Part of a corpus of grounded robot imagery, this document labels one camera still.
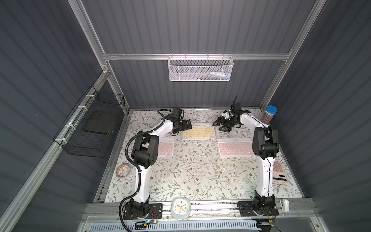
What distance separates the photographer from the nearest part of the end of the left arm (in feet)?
2.58

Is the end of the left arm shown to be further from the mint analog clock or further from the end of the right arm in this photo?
the mint analog clock

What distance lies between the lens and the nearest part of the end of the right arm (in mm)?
838

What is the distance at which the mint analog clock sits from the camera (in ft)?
2.35

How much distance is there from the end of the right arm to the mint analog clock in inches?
19.3

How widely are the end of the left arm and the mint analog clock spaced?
0.39m
